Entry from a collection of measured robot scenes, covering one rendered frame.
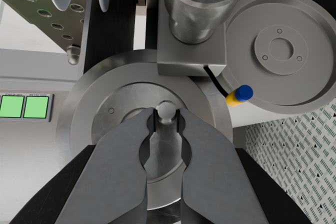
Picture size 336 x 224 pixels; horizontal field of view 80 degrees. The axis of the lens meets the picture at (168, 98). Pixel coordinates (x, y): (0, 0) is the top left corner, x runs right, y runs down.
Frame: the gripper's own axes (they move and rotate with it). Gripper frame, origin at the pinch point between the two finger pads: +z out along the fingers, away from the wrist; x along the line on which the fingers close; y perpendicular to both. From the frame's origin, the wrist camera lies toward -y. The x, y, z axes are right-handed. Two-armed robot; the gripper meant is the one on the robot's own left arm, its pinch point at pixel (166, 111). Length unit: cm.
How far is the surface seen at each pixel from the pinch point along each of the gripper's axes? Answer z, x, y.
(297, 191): 5.2, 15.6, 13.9
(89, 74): 5.5, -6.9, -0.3
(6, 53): 277, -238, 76
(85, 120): 2.1, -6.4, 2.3
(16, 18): 221, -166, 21
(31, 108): 30.8, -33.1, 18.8
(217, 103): 4.1, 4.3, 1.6
